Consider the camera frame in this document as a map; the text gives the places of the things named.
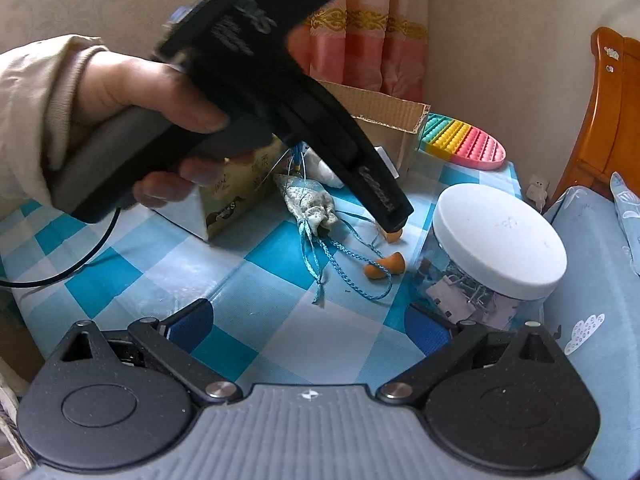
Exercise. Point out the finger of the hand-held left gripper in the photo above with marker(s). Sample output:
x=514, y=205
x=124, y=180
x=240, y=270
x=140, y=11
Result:
x=360, y=160

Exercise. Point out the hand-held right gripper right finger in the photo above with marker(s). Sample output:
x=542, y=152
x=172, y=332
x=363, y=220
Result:
x=427, y=330

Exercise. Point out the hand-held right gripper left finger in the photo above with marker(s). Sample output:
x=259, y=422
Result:
x=190, y=320

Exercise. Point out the orange foam piece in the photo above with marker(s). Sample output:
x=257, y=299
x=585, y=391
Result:
x=392, y=234
x=386, y=265

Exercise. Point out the person's left forearm beige sleeve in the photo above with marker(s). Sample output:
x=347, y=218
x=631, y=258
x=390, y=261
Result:
x=35, y=110

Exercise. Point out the person's left hand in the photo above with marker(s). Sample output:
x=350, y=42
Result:
x=145, y=90

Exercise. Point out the white card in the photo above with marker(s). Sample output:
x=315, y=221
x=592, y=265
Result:
x=386, y=161

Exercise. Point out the blue checkered tablecloth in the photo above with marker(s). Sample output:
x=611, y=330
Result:
x=280, y=320

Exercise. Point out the rainbow silicone bubble toy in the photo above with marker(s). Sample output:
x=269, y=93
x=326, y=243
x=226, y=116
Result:
x=465, y=142

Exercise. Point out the pink curtain gold trim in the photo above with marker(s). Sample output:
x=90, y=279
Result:
x=360, y=50

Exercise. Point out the clear jar white lid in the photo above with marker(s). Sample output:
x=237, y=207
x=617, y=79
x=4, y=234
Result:
x=495, y=240

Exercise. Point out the yellow printed tissue pack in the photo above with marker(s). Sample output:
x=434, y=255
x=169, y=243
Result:
x=235, y=195

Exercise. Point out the light blue printed bedsheet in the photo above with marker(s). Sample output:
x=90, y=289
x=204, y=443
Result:
x=600, y=285

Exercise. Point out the small white object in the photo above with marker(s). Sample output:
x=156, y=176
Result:
x=538, y=190

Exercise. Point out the light blue pillow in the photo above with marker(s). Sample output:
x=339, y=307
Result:
x=629, y=215

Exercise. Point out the wooden headboard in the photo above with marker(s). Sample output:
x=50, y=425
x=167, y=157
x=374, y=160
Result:
x=610, y=125

